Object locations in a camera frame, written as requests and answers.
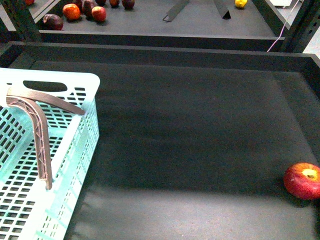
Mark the red yellow apple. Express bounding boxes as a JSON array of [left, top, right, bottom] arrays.
[[283, 162, 320, 200]]

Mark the light blue plastic basket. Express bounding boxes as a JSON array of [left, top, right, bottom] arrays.
[[0, 68, 100, 240]]

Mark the dark red apple right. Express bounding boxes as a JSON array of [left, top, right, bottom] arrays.
[[121, 0, 135, 10]]

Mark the red pink apple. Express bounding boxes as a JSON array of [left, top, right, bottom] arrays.
[[91, 6, 107, 22]]

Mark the small dark red apple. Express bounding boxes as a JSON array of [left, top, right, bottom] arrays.
[[109, 0, 120, 8]]

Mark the dark maroon apple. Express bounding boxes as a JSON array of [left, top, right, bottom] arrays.
[[82, 0, 98, 18]]

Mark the orange red apple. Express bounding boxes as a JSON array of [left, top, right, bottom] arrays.
[[62, 3, 81, 21]]

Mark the dark red apple front left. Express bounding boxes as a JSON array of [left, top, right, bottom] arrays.
[[42, 14, 64, 31]]

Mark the red apple far left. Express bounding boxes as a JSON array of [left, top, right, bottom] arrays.
[[24, 0, 35, 6]]

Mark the left black divider strip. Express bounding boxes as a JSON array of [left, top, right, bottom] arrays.
[[162, 0, 190, 22]]

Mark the black divider strip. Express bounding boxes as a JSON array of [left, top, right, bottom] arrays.
[[213, 0, 231, 20], [162, 0, 190, 22]]

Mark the right black divider strip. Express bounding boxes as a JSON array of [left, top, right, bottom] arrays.
[[213, 0, 231, 20]]

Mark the yellow lemon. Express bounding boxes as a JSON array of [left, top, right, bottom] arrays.
[[234, 0, 248, 9]]

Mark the white appliance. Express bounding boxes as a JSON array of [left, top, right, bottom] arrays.
[[269, 0, 292, 9]]

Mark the pink cable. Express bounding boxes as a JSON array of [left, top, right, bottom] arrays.
[[266, 0, 300, 53]]

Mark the black shelf post right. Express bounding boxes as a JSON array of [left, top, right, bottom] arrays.
[[279, 0, 320, 53]]

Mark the black shelf post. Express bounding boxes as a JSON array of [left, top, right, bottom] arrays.
[[0, 0, 42, 43], [279, 0, 320, 53]]

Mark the black shelf post left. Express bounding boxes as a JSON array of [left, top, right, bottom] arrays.
[[0, 0, 42, 43]]

